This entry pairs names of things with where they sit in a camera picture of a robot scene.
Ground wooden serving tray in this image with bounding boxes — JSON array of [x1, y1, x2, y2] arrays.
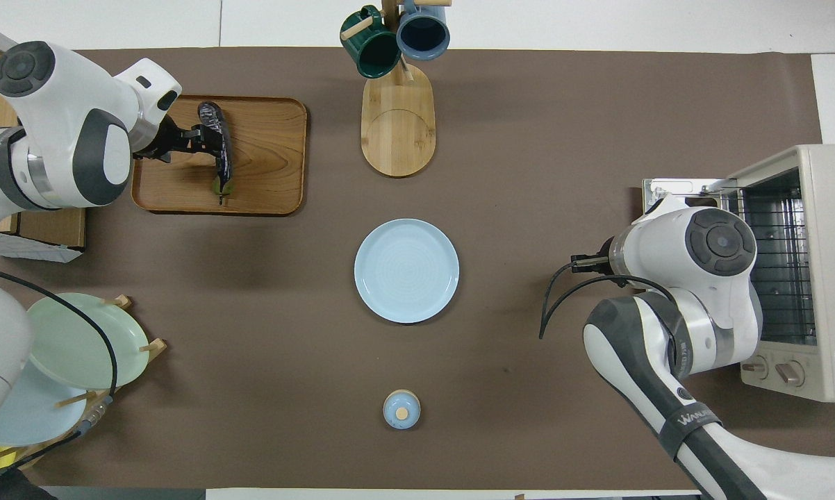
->
[[131, 94, 308, 216]]

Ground blue mug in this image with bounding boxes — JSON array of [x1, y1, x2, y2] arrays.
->
[[396, 0, 451, 61]]

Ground white checkered cloth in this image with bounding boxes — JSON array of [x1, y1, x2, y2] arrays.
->
[[0, 17, 85, 263]]

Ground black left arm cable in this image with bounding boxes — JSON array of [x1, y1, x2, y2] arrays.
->
[[0, 262, 117, 480]]

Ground pale green racked plate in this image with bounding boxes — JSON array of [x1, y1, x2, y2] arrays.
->
[[27, 292, 150, 390]]

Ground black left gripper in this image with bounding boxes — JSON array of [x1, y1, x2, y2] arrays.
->
[[134, 115, 208, 165]]

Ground wooden plate rack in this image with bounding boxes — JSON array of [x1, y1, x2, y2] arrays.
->
[[0, 294, 168, 476]]

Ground wooden mug tree stand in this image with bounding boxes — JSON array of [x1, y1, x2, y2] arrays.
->
[[340, 0, 453, 178]]

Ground beige toaster oven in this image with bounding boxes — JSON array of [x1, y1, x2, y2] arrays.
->
[[643, 144, 835, 402]]

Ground light blue racked plate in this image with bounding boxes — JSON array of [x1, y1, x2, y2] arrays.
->
[[0, 361, 88, 447]]

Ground brown table mat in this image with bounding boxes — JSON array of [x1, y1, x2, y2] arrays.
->
[[0, 47, 835, 490]]

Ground dark green mug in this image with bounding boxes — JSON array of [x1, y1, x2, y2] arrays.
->
[[340, 6, 402, 79]]

